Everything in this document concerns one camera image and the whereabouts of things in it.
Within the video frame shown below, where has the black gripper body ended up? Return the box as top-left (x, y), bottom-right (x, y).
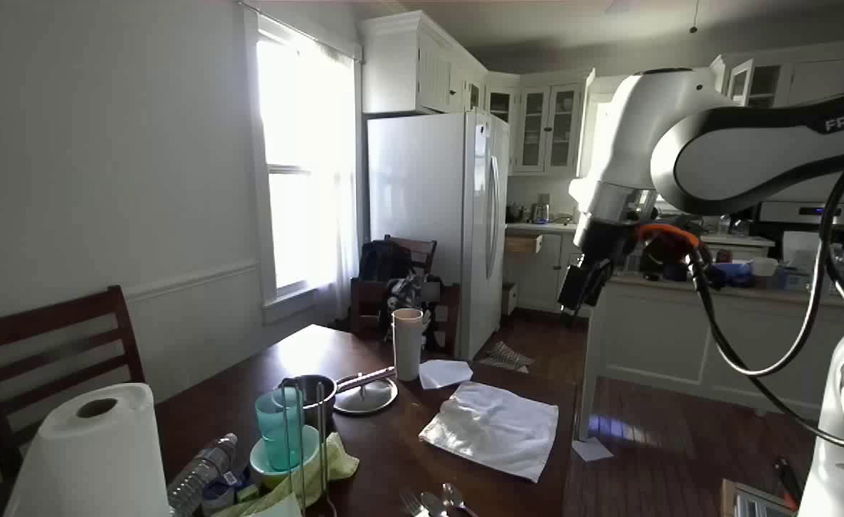
top-left (558, 220), bottom-right (641, 316)

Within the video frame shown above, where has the large white cloth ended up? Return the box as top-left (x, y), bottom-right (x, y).
top-left (416, 378), bottom-right (564, 486)

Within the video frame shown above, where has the yellow-green cloth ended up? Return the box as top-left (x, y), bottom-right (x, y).
top-left (212, 431), bottom-right (362, 517)

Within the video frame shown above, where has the white kitchen island counter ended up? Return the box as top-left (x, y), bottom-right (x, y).
top-left (577, 271), bottom-right (844, 426)

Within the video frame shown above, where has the white glass-door cabinet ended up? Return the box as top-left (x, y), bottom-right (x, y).
top-left (512, 81), bottom-right (583, 179)

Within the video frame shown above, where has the wooden chair with jacket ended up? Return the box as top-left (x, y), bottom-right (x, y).
top-left (349, 236), bottom-right (463, 352)

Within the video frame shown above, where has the white paper scrap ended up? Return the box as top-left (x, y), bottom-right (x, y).
top-left (568, 434), bottom-right (617, 466)

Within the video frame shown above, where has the white refrigerator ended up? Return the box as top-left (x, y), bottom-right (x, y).
top-left (364, 108), bottom-right (512, 364)

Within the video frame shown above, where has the tall translucent plastic cup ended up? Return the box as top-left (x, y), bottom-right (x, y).
top-left (389, 305), bottom-right (432, 384)

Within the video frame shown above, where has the black patterned jacket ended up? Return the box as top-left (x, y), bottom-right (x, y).
top-left (357, 237), bottom-right (446, 318)

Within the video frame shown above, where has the metal pot lid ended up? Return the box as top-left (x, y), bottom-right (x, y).
top-left (330, 364), bottom-right (403, 420)

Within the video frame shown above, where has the metal cutlery piece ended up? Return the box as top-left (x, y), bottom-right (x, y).
top-left (399, 486), bottom-right (442, 517)
top-left (436, 480), bottom-right (482, 517)

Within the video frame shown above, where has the white upper kitchen cabinet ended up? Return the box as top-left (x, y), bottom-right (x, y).
top-left (360, 8), bottom-right (491, 117)

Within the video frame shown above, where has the small metal pot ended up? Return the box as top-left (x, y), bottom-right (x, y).
top-left (277, 374), bottom-right (340, 440)

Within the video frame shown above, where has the bright white-framed window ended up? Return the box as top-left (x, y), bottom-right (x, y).
top-left (244, 12), bottom-right (360, 305)

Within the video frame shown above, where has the teal plastic bowl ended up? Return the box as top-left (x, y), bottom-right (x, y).
top-left (248, 426), bottom-right (324, 482)

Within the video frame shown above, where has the teal plastic cup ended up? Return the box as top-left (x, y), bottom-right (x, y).
top-left (252, 384), bottom-right (308, 470)

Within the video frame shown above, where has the clear plastic water bottle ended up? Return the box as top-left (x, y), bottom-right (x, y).
top-left (168, 431), bottom-right (244, 513)

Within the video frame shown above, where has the white paper towel roll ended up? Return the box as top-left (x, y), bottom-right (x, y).
top-left (3, 378), bottom-right (176, 517)

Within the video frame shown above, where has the dark wooden slatted chair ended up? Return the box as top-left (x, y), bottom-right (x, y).
top-left (0, 285), bottom-right (148, 517)

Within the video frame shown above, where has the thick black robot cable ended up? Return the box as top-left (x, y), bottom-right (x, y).
top-left (683, 166), bottom-right (844, 453)

